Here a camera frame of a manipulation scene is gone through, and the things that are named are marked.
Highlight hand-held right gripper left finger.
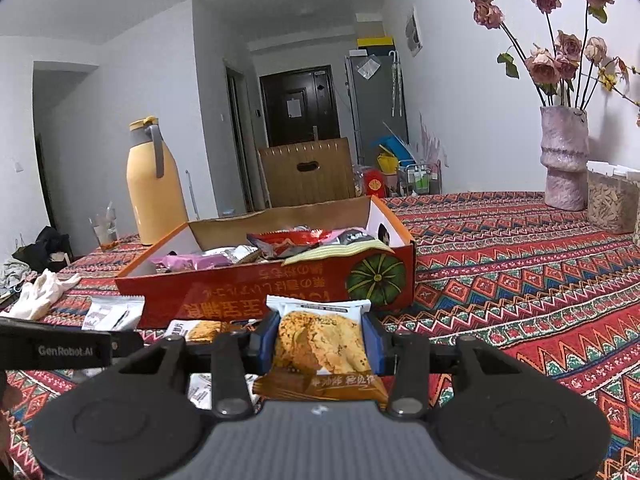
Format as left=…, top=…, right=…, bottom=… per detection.
left=117, top=310, right=282, bottom=421

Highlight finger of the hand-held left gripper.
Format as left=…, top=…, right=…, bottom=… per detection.
left=109, top=330, right=146, bottom=359

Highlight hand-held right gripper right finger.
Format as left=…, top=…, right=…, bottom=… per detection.
left=361, top=311, right=521, bottom=421

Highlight white snack packet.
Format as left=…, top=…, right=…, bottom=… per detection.
left=187, top=375, right=261, bottom=411
left=82, top=296, right=146, bottom=332

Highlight cookie snack packet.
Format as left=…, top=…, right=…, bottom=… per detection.
left=252, top=295, right=390, bottom=408
left=164, top=319, right=241, bottom=346

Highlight red cardboard box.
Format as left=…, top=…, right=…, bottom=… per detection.
left=115, top=195, right=417, bottom=331

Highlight silver snack packet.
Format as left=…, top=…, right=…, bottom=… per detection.
left=200, top=245, right=262, bottom=264

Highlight large striped yellow snack packet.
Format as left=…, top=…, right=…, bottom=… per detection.
left=281, top=239, right=396, bottom=267

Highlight red snack packet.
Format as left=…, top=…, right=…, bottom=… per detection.
left=246, top=229, right=346, bottom=260

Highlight pink snack packet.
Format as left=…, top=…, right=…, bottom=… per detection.
left=150, top=252, right=236, bottom=272

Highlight dark snack packet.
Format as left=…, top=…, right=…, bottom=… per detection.
left=320, top=229, right=377, bottom=249

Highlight person's left forearm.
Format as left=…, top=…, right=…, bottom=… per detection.
left=0, top=372, right=16, bottom=461

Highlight white cloth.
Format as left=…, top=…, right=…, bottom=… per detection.
left=7, top=268, right=82, bottom=321

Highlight dark clothing pile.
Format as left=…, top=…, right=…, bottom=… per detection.
left=12, top=226, right=75, bottom=273

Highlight glass cup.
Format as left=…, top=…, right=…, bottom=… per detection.
left=89, top=202, right=120, bottom=252

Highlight yellow thermos jug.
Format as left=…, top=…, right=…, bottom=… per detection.
left=126, top=116, right=190, bottom=246

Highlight brown cardboard box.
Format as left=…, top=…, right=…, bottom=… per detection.
left=257, top=136, right=357, bottom=209

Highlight red round tin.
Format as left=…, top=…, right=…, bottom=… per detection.
left=364, top=169, right=388, bottom=197

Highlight grey interior door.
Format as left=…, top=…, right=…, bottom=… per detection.
left=225, top=66, right=254, bottom=212

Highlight blue plastic dustpan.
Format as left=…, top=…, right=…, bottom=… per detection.
left=382, top=122, right=416, bottom=161

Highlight grey refrigerator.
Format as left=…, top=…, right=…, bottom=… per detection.
left=345, top=51, right=408, bottom=166

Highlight dark entrance door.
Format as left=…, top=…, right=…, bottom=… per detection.
left=259, top=65, right=341, bottom=147

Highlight white folded umbrella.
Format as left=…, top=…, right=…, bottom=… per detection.
left=388, top=51, right=403, bottom=117

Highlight pink ceramic vase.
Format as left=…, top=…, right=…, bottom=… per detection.
left=540, top=105, right=590, bottom=211

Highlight clear container of seeds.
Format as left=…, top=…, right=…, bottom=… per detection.
left=586, top=160, right=640, bottom=235

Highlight dried pink roses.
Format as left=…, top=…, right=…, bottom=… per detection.
left=465, top=0, right=631, bottom=108

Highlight yellow flower branches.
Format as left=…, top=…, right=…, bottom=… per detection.
left=600, top=57, right=640, bottom=128

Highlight wire rack with bottles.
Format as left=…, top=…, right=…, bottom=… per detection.
left=397, top=160, right=441, bottom=196

